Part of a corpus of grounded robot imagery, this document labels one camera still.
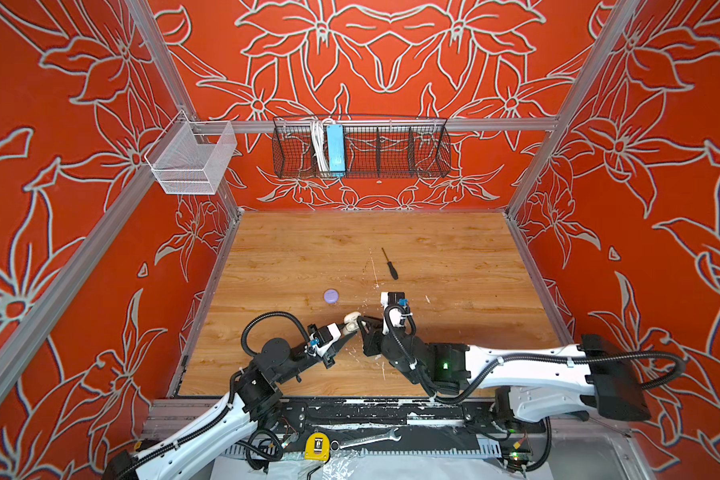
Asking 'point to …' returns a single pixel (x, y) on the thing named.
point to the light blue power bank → (336, 150)
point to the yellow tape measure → (317, 447)
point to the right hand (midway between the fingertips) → (349, 325)
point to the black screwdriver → (391, 267)
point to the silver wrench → (335, 445)
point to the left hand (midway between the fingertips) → (351, 326)
